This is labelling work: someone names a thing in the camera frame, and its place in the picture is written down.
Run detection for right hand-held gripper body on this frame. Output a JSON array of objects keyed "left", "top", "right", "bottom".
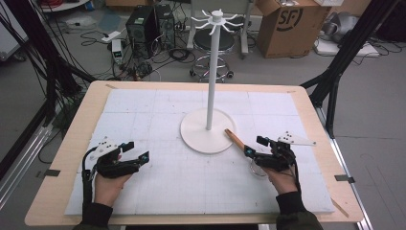
[{"left": 254, "top": 130, "right": 317, "bottom": 173}]

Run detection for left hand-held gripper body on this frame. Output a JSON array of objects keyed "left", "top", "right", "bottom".
[{"left": 90, "top": 136, "right": 142, "bottom": 179}]

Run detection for wooden-handled kitchen utensil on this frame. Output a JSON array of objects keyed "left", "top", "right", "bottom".
[{"left": 224, "top": 127, "right": 270, "bottom": 178}]

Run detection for person's left hand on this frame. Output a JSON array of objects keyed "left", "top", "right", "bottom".
[{"left": 93, "top": 172, "right": 134, "bottom": 208}]

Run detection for person's right hand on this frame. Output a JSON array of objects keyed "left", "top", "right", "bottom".
[{"left": 260, "top": 164, "right": 301, "bottom": 196}]

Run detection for white grid mat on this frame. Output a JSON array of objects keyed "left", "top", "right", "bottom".
[{"left": 64, "top": 88, "right": 336, "bottom": 216}]

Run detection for white hook stand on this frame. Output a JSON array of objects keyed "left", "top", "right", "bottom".
[{"left": 179, "top": 9, "right": 244, "bottom": 155}]

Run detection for small white electronic device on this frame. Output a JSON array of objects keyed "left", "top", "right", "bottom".
[{"left": 110, "top": 38, "right": 124, "bottom": 65}]

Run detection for black round stool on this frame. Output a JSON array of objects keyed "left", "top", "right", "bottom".
[{"left": 189, "top": 28, "right": 237, "bottom": 83}]

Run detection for white power strip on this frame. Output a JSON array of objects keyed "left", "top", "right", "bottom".
[{"left": 101, "top": 30, "right": 123, "bottom": 44}]

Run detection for black tripod stand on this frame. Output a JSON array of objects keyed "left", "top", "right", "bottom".
[
  {"left": 0, "top": 0, "right": 97, "bottom": 127},
  {"left": 300, "top": 0, "right": 401, "bottom": 140}
]

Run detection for brown cardboard box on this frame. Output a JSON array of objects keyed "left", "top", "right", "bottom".
[{"left": 255, "top": 0, "right": 333, "bottom": 59}]

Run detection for black computer tower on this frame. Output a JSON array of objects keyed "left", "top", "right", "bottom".
[{"left": 124, "top": 3, "right": 176, "bottom": 59}]

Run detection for white flat board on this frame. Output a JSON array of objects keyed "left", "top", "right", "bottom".
[{"left": 313, "top": 37, "right": 381, "bottom": 58}]

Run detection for silver grey appliance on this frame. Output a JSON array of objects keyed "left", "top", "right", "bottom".
[{"left": 320, "top": 11, "right": 360, "bottom": 44}]

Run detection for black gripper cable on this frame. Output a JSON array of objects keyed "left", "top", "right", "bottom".
[{"left": 81, "top": 146, "right": 99, "bottom": 205}]

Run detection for white metal frame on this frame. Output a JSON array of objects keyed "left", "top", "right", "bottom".
[{"left": 186, "top": 0, "right": 257, "bottom": 58}]

